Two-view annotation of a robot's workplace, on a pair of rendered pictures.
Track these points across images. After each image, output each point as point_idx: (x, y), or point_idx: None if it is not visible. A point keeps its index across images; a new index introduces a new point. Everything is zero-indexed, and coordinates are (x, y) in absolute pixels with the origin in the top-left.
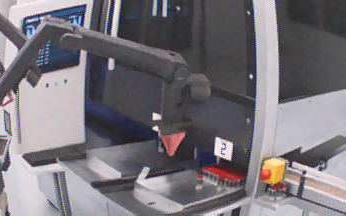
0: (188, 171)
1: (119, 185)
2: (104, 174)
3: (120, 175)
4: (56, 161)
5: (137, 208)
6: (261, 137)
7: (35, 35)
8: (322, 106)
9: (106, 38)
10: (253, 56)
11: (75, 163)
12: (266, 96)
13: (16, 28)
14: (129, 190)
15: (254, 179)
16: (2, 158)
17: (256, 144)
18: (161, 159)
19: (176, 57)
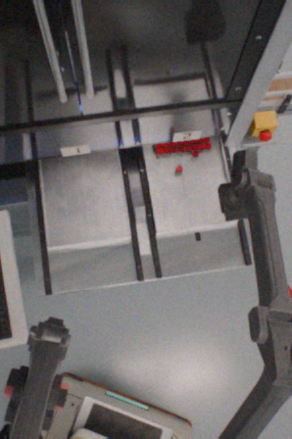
0: (146, 166)
1: (155, 250)
2: (104, 248)
3: (129, 236)
4: (4, 287)
5: (208, 257)
6: (250, 117)
7: (289, 396)
8: None
9: (284, 269)
10: (248, 73)
11: (63, 272)
12: (264, 94)
13: (39, 395)
14: (157, 241)
15: (239, 137)
16: (172, 431)
17: (241, 121)
18: (78, 164)
19: (260, 179)
